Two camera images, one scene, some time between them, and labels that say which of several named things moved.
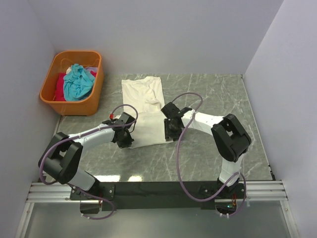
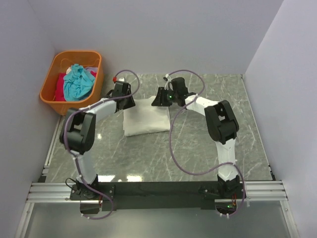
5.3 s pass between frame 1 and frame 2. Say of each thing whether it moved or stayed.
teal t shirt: stayed
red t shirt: stayed
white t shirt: moved
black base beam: stayed
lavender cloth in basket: stayed
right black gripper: moved
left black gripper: moved
